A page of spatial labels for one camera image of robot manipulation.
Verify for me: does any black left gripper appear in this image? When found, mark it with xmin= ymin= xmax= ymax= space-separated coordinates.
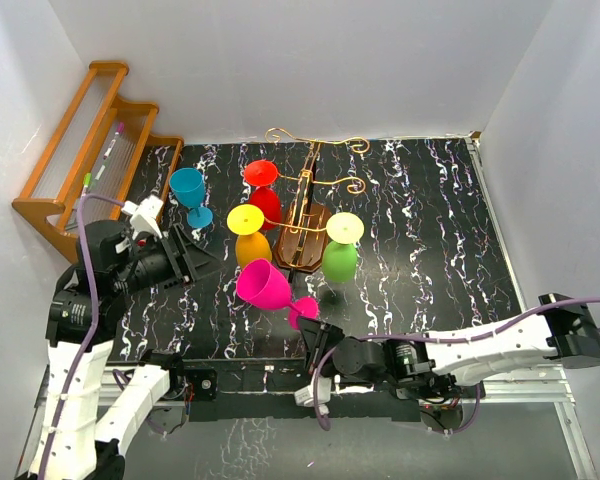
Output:
xmin=113 ymin=223 xmax=228 ymax=294

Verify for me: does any magenta wine glass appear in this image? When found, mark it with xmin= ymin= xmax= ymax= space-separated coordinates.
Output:
xmin=236 ymin=258 xmax=319 ymax=330

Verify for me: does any blue wine glass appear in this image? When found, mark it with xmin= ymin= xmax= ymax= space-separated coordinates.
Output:
xmin=169 ymin=168 xmax=213 ymax=229

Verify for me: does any green wine glass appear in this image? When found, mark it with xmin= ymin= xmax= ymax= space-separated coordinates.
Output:
xmin=321 ymin=212 xmax=365 ymax=283

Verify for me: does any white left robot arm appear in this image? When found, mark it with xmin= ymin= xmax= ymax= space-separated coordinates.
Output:
xmin=20 ymin=220 xmax=221 ymax=479

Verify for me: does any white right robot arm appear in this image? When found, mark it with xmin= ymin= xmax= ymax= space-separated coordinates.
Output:
xmin=294 ymin=293 xmax=600 ymax=407

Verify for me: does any yellow orange wine glass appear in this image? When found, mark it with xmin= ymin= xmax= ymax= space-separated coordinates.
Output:
xmin=227 ymin=204 xmax=272 ymax=269

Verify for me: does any brown wooden rack base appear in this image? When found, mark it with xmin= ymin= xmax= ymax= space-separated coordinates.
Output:
xmin=273 ymin=203 xmax=332 ymax=273

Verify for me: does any red wine glass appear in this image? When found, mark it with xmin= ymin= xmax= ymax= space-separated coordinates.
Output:
xmin=243 ymin=159 xmax=281 ymax=231

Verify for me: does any orange wooden tiered shelf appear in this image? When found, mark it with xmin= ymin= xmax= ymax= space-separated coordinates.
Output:
xmin=12 ymin=60 xmax=184 ymax=263

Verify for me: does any purple capped marker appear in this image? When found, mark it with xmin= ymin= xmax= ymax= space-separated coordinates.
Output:
xmin=103 ymin=122 xmax=125 ymax=161

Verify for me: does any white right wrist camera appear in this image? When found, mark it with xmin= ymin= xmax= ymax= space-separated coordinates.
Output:
xmin=294 ymin=385 xmax=331 ymax=407

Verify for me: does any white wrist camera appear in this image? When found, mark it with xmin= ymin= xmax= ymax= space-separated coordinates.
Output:
xmin=294 ymin=385 xmax=331 ymax=407
xmin=121 ymin=195 xmax=164 ymax=240

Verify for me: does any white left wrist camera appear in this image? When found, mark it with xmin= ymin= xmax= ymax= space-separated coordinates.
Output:
xmin=121 ymin=195 xmax=164 ymax=240

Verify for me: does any gold wire glass rack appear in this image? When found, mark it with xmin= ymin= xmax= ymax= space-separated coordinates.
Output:
xmin=265 ymin=127 xmax=370 ymax=284

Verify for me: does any aluminium frame rail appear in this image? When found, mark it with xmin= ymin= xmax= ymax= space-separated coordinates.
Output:
xmin=14 ymin=362 xmax=599 ymax=480

